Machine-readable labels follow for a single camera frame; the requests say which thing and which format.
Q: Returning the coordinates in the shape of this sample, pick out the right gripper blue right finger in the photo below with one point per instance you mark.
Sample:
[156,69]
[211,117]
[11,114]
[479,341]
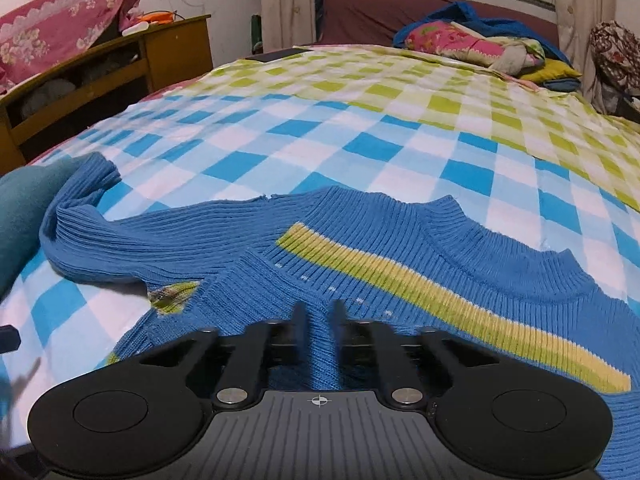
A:
[360,341]

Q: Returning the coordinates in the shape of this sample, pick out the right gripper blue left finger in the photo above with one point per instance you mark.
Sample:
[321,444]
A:
[283,342]

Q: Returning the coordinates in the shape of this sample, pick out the blue knit striped sweater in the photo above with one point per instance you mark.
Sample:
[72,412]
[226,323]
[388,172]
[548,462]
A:
[409,265]

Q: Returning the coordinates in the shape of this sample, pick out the pile of colourful clothes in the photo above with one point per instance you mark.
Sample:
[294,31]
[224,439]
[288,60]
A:
[506,46]

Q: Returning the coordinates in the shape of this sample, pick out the teal folded garment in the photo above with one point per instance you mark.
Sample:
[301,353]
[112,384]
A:
[26,193]

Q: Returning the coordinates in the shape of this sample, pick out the wooden side cabinet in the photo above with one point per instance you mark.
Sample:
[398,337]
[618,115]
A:
[54,105]

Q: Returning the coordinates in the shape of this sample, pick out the checkered blue green bedsheet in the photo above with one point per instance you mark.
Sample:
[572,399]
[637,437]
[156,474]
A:
[530,165]

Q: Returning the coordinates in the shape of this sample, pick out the dark phone on bed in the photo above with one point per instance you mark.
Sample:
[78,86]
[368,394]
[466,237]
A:
[276,55]

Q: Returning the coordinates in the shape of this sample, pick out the pink floral quilt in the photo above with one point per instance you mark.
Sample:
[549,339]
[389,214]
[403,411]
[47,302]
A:
[43,33]

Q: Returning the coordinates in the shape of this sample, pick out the green bottle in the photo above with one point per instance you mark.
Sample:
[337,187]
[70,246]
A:
[256,34]

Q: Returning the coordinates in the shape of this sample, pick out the maroon sofa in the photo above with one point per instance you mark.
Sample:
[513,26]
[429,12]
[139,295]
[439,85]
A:
[371,21]

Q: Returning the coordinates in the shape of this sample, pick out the orange object on cabinet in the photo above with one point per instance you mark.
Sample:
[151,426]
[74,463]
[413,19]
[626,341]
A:
[143,22]

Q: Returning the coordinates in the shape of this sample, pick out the left beige curtain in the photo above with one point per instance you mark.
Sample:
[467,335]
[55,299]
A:
[287,24]

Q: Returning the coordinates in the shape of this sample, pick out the beige curtain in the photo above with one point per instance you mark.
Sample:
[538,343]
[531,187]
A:
[287,24]
[575,20]

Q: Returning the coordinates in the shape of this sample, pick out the floral brown cloth bundle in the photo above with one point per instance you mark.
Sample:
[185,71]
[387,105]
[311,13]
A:
[615,50]

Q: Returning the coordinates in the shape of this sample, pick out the right beige curtain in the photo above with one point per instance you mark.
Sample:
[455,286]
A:
[575,20]

